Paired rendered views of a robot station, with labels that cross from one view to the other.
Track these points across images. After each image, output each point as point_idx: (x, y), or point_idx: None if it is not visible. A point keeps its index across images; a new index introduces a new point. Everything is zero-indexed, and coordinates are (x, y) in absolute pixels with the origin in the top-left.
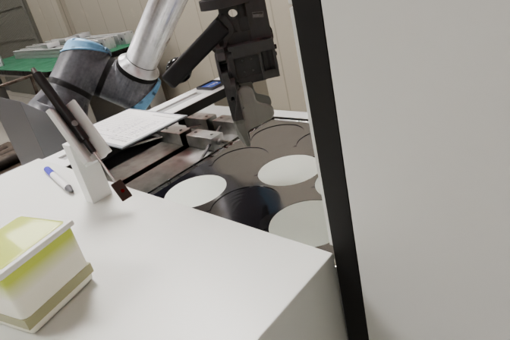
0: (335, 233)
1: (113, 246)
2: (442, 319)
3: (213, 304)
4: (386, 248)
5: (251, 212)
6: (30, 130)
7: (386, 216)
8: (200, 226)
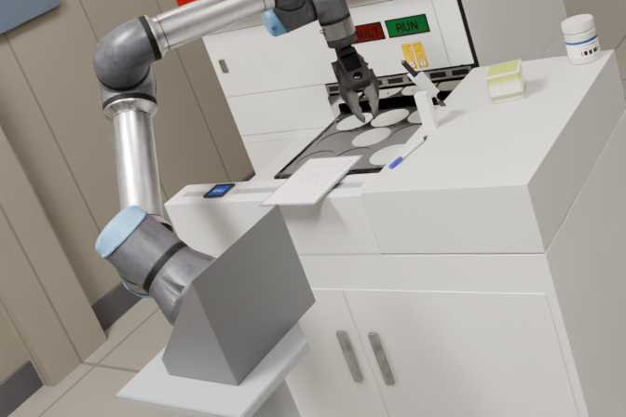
0: (473, 56)
1: (475, 100)
2: (490, 62)
3: None
4: (480, 49)
5: (417, 128)
6: (286, 238)
7: (477, 38)
8: (459, 91)
